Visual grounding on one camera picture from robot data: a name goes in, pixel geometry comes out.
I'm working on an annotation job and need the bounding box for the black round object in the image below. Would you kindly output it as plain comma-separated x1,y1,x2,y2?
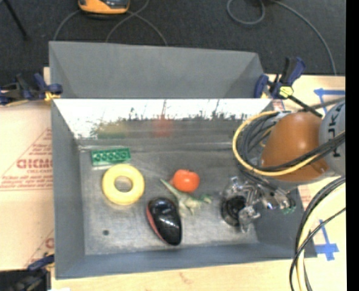
221,196,247,227

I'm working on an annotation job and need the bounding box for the green toy dinosaur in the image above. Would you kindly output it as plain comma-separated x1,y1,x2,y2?
159,178,213,217

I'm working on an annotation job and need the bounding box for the green flat block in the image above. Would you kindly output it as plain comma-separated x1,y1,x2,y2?
91,147,132,166

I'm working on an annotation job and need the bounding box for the grey metal bin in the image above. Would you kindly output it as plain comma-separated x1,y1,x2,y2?
48,40,317,280

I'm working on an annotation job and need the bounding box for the yellow ring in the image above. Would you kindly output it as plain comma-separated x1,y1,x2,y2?
101,163,146,206

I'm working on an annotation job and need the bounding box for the pale board with red print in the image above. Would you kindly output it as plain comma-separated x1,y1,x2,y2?
0,67,346,273

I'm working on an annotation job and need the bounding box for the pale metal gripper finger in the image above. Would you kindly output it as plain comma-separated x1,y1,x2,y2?
224,176,258,205
238,206,261,233

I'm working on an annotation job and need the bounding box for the red toy tomato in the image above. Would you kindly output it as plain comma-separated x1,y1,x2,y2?
172,169,201,193

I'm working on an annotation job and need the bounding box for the black computer mouse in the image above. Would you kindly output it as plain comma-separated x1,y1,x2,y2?
146,196,183,246

